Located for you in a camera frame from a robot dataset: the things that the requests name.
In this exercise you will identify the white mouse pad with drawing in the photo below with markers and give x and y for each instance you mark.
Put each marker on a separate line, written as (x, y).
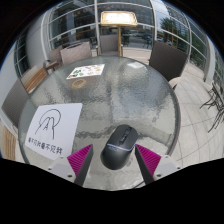
(53, 128)

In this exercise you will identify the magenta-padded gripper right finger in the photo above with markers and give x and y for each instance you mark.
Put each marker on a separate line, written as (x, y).
(165, 166)

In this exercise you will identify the black computer mouse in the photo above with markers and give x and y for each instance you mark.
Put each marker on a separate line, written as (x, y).
(118, 150)

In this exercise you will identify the colourful picture menu card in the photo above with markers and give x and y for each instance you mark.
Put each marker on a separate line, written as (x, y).
(86, 71)

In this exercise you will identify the black metal frame chair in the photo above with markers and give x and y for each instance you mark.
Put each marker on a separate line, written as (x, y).
(215, 100)

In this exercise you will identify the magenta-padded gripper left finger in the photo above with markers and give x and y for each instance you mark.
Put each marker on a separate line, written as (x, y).
(63, 168)

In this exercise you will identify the golden menu stand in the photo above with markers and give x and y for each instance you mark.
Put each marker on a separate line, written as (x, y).
(118, 18)

